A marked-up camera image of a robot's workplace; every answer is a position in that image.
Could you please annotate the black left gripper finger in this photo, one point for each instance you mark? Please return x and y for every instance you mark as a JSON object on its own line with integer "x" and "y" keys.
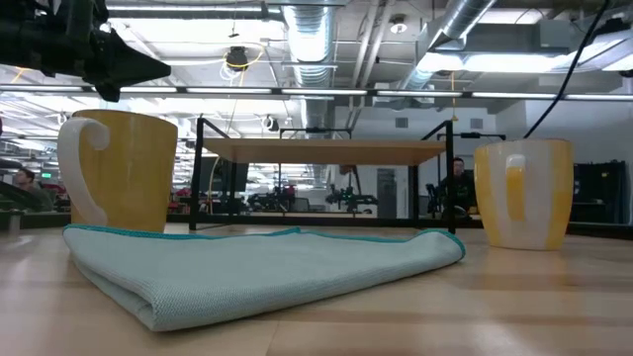
{"x": 109, "y": 93}
{"x": 128, "y": 66}

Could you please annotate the yellow white striped mug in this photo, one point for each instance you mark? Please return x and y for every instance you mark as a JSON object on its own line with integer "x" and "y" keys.
{"x": 539, "y": 198}

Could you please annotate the person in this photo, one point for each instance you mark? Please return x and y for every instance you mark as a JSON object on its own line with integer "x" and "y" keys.
{"x": 460, "y": 190}
{"x": 32, "y": 190}

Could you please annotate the long ceiling light bar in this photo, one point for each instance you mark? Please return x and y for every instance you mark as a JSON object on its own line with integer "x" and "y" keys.
{"x": 321, "y": 92}

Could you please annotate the teal folded microfibre cloth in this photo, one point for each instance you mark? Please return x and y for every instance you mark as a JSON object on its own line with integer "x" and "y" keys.
{"x": 247, "y": 277}

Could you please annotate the black cabinet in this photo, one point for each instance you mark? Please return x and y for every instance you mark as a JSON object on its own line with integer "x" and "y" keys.
{"x": 598, "y": 193}

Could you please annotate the black ceiling camera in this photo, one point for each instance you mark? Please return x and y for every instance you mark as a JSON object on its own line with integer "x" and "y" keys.
{"x": 237, "y": 57}

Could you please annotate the silver ribbed ceiling duct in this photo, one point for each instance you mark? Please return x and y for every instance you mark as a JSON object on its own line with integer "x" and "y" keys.
{"x": 309, "y": 39}

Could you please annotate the wooden shelf black metal frame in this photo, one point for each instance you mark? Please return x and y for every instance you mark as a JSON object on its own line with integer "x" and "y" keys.
{"x": 321, "y": 151}

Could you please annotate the black aluminium table frame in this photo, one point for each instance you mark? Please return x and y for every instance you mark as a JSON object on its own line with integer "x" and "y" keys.
{"x": 306, "y": 221}

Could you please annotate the silver slanted ceiling duct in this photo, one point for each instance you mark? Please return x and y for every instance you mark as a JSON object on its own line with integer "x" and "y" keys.
{"x": 460, "y": 20}

